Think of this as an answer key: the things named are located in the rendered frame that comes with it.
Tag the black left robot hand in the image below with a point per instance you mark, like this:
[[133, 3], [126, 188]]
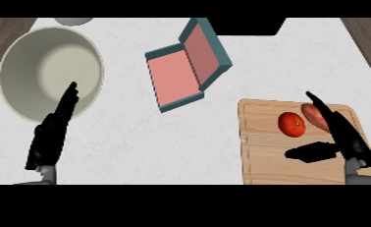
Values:
[[48, 139]]

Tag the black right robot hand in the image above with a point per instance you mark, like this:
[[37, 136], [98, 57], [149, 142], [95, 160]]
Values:
[[345, 132]]

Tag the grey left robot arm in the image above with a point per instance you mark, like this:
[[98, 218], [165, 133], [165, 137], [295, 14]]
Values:
[[43, 176]]

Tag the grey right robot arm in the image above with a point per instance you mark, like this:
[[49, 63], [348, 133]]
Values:
[[357, 172]]

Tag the red tomato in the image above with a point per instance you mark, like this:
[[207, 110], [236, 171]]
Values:
[[292, 124]]

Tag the wooden cutting board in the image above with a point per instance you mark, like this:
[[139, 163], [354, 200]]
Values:
[[270, 158]]

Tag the open teal pink box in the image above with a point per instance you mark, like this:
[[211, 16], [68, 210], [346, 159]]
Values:
[[186, 67]]

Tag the orange-brown sweet potato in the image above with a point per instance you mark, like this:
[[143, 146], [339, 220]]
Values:
[[314, 116]]

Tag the large pale grey bowl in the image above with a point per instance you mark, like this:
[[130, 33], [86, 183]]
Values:
[[50, 73]]

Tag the small grey round object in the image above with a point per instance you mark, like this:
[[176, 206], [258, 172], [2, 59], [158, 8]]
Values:
[[74, 21]]

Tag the black appliance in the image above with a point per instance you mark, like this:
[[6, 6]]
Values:
[[246, 26]]

